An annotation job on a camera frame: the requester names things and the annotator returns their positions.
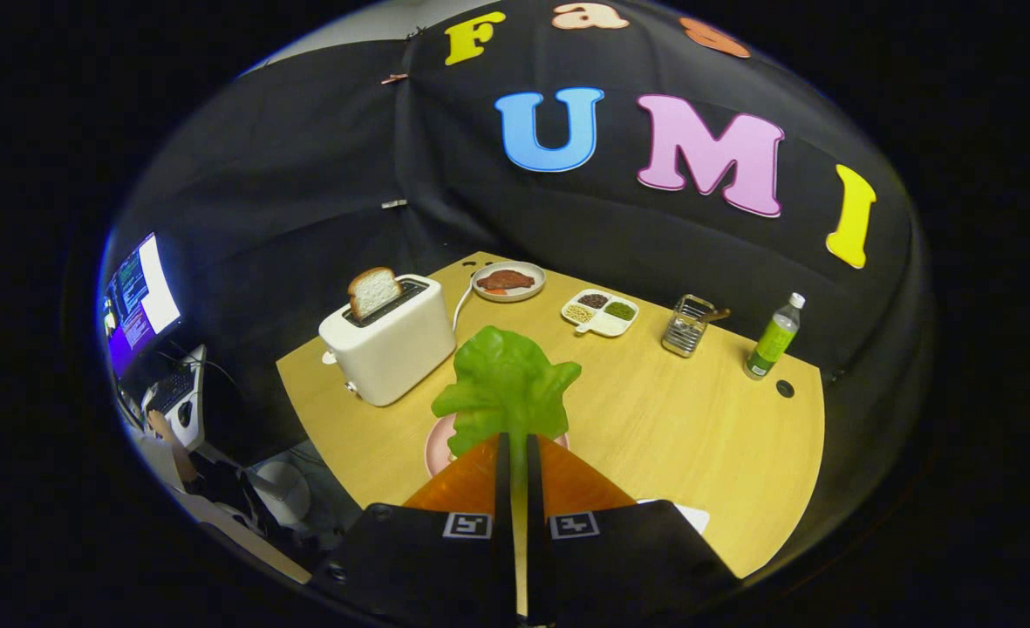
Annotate white round stool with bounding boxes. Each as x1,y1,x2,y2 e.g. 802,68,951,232
249,461,310,524

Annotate green lettuce leaf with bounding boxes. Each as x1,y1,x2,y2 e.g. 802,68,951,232
432,326,583,459

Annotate pink round plate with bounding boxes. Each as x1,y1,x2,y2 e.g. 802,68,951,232
425,413,572,479

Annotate computer monitor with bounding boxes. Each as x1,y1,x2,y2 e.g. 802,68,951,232
103,232,184,380

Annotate brown meat piece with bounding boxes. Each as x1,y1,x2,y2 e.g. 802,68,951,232
477,270,536,294

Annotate white divided bean dish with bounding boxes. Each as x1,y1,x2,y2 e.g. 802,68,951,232
561,289,640,338

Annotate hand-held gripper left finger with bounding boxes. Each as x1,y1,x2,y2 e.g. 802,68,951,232
310,433,520,625

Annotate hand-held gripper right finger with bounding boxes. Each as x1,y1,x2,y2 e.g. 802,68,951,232
525,433,742,625

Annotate green drink bottle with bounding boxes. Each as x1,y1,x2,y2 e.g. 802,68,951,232
743,292,806,381

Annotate metal wire rack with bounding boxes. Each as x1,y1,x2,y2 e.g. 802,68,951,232
661,294,732,358

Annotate white toaster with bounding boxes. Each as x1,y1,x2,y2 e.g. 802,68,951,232
318,275,457,407

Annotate toast bread slice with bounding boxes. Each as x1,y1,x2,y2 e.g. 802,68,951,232
347,267,404,320

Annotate white square plate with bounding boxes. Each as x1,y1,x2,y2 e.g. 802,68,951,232
637,499,712,535

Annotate black backdrop cloth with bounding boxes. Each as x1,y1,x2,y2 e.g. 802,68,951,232
109,0,925,463

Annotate round grey plate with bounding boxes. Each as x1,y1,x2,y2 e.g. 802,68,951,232
471,261,547,303

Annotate black keyboard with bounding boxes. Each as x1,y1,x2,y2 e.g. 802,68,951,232
144,366,197,415

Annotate white computer desk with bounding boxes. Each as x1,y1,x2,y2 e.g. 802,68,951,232
122,345,210,454

